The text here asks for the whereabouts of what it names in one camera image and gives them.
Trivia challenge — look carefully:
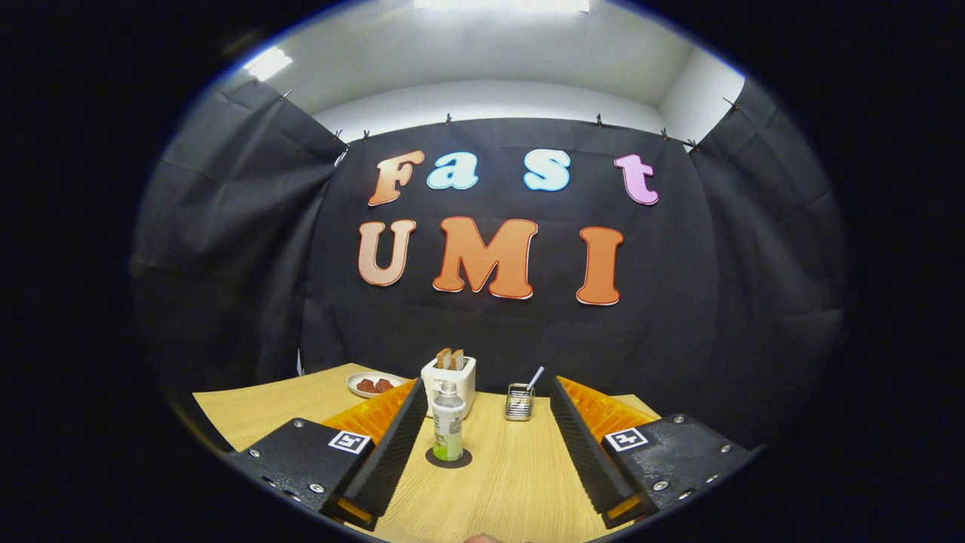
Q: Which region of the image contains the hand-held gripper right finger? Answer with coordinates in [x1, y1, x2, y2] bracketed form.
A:
[549, 375, 762, 530]

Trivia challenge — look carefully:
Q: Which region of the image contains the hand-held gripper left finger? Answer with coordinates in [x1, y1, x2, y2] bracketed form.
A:
[222, 377, 429, 532]

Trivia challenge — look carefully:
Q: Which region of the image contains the clear juice bottle green label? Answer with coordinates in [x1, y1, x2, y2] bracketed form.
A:
[432, 381, 467, 462]

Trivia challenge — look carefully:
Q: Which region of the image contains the dark round coaster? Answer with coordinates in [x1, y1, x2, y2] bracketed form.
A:
[425, 447, 473, 469]

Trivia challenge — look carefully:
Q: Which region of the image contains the small white plate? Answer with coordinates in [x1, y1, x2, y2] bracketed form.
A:
[346, 372, 408, 399]

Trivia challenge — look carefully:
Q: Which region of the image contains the wooden table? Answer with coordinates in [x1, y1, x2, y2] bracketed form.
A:
[192, 364, 664, 543]

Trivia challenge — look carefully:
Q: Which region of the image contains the white toaster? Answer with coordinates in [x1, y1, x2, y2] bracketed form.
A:
[421, 356, 477, 419]

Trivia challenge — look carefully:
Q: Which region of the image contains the ceiling strip light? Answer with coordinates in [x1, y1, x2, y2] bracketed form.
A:
[243, 47, 293, 82]

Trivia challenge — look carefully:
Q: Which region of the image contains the wire mesh holder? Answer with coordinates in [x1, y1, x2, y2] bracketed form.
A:
[504, 383, 535, 422]

